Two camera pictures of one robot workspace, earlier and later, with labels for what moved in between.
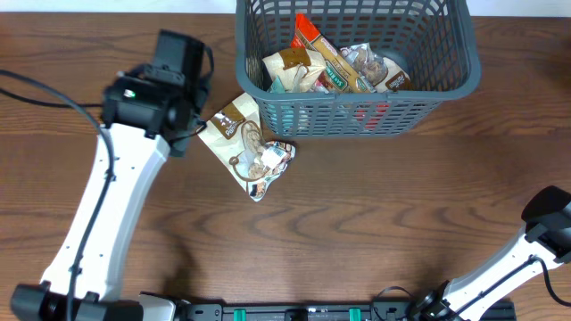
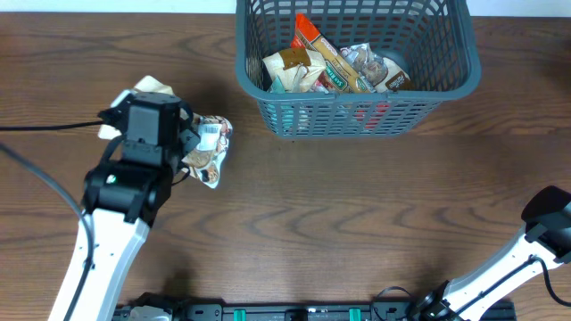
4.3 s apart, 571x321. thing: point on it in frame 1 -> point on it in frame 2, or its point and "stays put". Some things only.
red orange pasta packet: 336,65 stays put
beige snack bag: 378,74 stays put
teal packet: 277,86 stays put
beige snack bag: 234,134 -> 206,160
